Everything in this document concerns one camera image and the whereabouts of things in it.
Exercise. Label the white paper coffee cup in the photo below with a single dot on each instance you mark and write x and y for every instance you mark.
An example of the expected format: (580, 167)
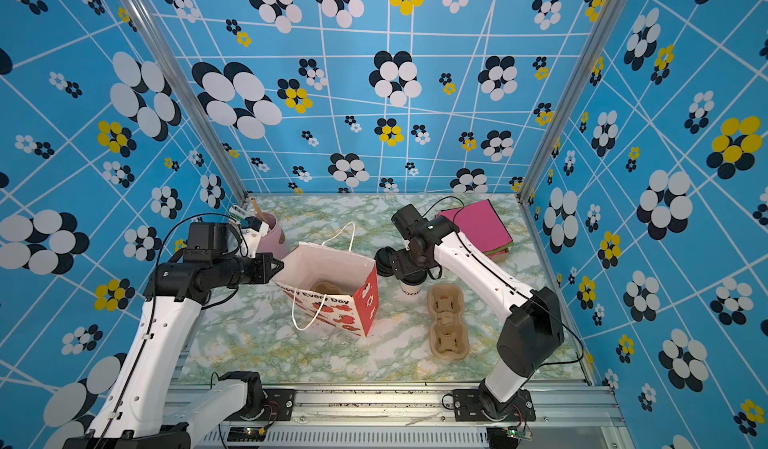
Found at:
(411, 286)

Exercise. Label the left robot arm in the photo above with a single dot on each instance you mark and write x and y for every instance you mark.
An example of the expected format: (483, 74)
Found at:
(133, 415)

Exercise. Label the cardboard napkin box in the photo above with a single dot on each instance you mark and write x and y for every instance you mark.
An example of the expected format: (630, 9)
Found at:
(500, 254)

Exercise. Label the stack of black lids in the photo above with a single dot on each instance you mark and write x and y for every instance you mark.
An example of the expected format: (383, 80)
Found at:
(382, 259)

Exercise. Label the pink napkin stack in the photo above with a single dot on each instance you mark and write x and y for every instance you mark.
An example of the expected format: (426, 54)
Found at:
(481, 225)

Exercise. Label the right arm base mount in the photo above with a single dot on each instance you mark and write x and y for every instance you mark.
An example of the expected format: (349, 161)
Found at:
(476, 405)

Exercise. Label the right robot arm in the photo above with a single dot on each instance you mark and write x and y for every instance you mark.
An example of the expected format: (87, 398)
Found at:
(532, 327)

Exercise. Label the pink utensil cup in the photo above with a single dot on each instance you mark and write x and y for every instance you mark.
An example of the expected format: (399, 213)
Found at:
(274, 241)

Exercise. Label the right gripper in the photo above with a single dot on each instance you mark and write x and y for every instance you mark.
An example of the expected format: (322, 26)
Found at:
(406, 267)

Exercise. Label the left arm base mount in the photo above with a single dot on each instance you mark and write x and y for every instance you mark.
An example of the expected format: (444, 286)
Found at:
(277, 405)

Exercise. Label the stack of cardboard cup carriers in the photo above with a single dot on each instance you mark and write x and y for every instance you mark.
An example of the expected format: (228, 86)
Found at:
(448, 335)

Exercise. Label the single cardboard cup carrier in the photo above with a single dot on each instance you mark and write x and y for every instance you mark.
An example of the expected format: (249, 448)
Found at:
(327, 288)

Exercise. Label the red white paper bag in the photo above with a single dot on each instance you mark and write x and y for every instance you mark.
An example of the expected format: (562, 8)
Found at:
(332, 260)

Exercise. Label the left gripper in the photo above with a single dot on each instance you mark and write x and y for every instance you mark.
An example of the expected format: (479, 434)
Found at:
(265, 273)

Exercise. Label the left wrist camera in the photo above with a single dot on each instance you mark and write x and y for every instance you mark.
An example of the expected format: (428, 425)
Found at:
(254, 230)

